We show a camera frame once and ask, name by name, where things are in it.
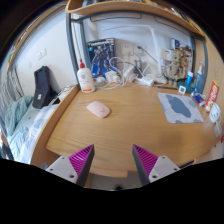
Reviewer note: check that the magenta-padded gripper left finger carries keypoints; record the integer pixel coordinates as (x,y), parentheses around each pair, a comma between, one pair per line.
(71,168)

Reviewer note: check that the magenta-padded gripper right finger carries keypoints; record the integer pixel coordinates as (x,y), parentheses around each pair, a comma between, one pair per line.
(155,168)

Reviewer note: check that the pink computer mouse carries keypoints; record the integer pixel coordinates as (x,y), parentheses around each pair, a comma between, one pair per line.
(98,109)

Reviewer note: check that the grey patterned mouse pad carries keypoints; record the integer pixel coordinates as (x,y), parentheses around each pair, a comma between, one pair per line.
(180,108)

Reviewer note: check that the bed with blue bedding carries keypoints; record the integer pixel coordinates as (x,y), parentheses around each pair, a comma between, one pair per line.
(20,133)

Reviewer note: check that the black ruler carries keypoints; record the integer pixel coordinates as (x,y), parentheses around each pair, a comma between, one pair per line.
(167,87)

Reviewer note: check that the blue tissue pack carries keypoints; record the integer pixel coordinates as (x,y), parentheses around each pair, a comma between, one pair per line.
(199,99)

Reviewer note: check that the black bag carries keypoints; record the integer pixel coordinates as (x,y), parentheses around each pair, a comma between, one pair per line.
(42,86)

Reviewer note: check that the white power strip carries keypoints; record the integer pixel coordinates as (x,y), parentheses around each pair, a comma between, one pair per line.
(145,82)

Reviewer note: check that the white red-pump lotion bottle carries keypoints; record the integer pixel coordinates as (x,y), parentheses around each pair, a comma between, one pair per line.
(86,80)

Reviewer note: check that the red chips tube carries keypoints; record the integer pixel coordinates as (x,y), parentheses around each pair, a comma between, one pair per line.
(212,96)

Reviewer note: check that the blue white-capped can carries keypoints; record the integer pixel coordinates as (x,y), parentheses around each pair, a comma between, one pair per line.
(189,80)

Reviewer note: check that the white power adapter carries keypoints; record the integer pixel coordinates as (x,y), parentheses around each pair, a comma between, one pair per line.
(112,76)

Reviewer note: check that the tan robot figure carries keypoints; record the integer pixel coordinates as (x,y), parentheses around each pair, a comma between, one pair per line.
(178,66)

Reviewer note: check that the blue robot model kit box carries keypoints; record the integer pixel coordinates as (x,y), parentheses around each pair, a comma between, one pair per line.
(101,55)

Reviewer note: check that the colourful robot poster box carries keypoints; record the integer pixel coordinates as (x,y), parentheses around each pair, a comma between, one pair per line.
(188,53)

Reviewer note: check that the wooden overhead shelf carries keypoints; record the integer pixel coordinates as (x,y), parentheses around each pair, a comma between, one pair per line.
(133,8)

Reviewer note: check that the white wall panel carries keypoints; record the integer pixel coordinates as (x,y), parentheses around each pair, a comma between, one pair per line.
(166,54)

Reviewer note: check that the white light switch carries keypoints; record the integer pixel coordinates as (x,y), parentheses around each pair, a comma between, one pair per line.
(41,54)

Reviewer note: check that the white wall socket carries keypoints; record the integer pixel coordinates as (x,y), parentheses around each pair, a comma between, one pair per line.
(126,50)
(140,50)

